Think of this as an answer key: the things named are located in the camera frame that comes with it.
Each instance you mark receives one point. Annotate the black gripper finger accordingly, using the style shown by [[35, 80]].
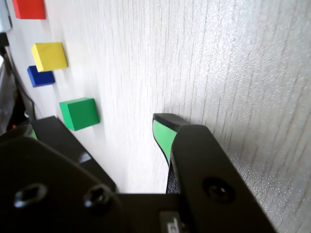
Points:
[[48, 194], [209, 170]]

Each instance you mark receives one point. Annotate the green wooden cube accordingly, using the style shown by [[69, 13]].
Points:
[[80, 114]]

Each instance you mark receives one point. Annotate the blue wooden cube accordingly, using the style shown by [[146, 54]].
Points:
[[40, 78]]

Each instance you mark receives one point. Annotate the yellow wooden cube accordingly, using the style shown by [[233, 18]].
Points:
[[49, 55]]

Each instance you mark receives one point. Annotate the red wooden cube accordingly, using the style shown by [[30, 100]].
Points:
[[30, 8]]

